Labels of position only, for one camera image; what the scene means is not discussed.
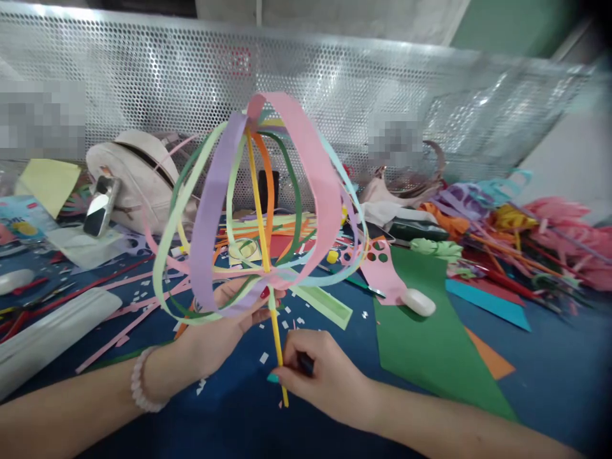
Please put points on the person's right hand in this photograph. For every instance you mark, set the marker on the person's right hand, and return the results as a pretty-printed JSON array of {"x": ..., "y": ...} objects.
[{"x": 334, "y": 382}]

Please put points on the person's left hand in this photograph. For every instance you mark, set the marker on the person's left hand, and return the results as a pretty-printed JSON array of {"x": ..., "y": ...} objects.
[{"x": 210, "y": 334}]

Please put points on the paper strip lantern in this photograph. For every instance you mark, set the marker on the paper strip lantern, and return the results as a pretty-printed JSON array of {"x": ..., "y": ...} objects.
[{"x": 210, "y": 215}]

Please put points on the scattered white paper bits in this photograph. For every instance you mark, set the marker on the scattered white paper bits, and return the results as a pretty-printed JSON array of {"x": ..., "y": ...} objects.
[{"x": 264, "y": 357}]

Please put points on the light green paper box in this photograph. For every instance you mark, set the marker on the light green paper box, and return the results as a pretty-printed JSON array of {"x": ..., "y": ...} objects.
[{"x": 330, "y": 311}]

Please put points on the clear tape roll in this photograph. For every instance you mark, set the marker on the clear tape roll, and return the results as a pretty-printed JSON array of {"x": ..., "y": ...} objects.
[{"x": 243, "y": 252}]

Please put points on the green paper sheet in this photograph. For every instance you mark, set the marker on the green paper sheet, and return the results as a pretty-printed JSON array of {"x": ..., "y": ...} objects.
[{"x": 425, "y": 344}]

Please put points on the pink paper with round holes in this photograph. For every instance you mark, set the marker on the pink paper with round holes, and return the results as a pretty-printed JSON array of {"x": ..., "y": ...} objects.
[{"x": 387, "y": 279}]

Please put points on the white oval case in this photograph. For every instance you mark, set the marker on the white oval case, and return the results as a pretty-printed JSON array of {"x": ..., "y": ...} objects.
[
  {"x": 419, "y": 302},
  {"x": 16, "y": 281}
]

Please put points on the small yellow block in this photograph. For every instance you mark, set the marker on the small yellow block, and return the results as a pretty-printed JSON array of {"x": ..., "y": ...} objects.
[{"x": 332, "y": 257}]

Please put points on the pile of coloured paper strips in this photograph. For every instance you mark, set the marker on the pile of coloured paper strips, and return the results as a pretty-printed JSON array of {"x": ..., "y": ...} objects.
[{"x": 296, "y": 224}]

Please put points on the long white tube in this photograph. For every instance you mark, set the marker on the long white tube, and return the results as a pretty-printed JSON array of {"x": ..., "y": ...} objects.
[{"x": 52, "y": 334}]

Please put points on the orange paper sheet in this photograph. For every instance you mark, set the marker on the orange paper sheet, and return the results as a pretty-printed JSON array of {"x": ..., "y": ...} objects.
[{"x": 495, "y": 361}]

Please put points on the pale pink backpack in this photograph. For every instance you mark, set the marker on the pale pink backpack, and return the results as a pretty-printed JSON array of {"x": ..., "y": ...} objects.
[{"x": 143, "y": 184}]

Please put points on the green paper flower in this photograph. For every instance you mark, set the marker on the green paper flower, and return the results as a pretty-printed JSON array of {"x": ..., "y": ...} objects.
[{"x": 437, "y": 248}]

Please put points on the teal paper sheet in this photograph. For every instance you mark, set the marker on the teal paper sheet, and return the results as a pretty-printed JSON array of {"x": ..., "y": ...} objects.
[{"x": 492, "y": 303}]

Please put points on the blue printed packet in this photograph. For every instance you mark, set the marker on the blue printed packet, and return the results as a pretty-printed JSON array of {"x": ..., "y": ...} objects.
[{"x": 24, "y": 220}]

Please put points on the yellow paper sheet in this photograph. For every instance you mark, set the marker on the yellow paper sheet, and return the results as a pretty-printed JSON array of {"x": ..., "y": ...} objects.
[{"x": 48, "y": 184}]

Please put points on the pile of colourful paper crafts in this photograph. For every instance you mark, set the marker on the pile of colourful paper crafts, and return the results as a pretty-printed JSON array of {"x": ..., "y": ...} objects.
[{"x": 526, "y": 234}]

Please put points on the perforated metal panel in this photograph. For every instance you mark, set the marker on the perforated metal panel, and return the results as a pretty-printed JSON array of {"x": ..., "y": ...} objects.
[{"x": 167, "y": 71}]

